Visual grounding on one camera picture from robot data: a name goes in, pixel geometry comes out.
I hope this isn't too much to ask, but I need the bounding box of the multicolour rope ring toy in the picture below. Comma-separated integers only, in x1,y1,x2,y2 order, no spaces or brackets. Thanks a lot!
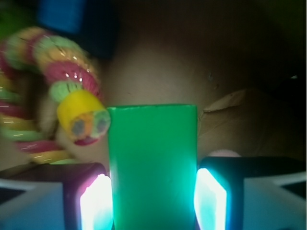
0,26,111,164

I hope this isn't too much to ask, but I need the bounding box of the green plush toy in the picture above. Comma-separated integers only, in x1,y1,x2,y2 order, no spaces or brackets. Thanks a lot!
0,0,38,40

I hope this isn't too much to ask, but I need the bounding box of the green wooden block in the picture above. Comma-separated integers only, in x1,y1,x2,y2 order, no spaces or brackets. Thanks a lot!
108,104,197,230

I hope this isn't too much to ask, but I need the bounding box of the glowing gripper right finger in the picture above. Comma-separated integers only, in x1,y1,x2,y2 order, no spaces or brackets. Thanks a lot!
194,157,307,230

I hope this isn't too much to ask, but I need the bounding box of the brown paper bag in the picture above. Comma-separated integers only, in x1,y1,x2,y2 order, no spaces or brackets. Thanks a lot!
93,0,307,160

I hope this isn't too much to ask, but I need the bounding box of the blue wooden block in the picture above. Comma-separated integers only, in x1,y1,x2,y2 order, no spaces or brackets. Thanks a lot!
37,0,119,59

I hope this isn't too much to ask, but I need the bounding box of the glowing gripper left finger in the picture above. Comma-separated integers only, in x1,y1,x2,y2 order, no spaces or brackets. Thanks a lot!
0,163,113,230

